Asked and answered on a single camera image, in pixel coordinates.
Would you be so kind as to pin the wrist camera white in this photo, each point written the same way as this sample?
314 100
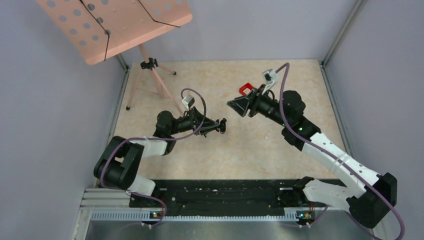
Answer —
188 102
270 78

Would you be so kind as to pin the red plastic tray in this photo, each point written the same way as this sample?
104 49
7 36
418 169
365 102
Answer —
245 89

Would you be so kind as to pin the pink music stand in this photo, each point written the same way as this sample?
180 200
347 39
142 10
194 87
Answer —
101 29

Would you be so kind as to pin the black earbud charging case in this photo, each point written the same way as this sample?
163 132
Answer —
223 126

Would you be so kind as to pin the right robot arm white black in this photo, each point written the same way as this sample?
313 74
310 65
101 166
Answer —
366 194

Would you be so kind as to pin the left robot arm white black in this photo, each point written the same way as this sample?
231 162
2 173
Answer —
118 165

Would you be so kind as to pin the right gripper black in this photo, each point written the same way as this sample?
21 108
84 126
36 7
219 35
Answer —
240 105

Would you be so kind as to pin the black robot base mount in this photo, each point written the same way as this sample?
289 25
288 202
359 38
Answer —
224 198

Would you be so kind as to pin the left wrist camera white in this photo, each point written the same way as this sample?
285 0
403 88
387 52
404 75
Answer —
188 102

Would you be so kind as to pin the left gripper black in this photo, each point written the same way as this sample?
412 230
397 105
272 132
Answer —
208 125

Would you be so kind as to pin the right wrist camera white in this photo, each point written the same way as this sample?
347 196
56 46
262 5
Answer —
270 78

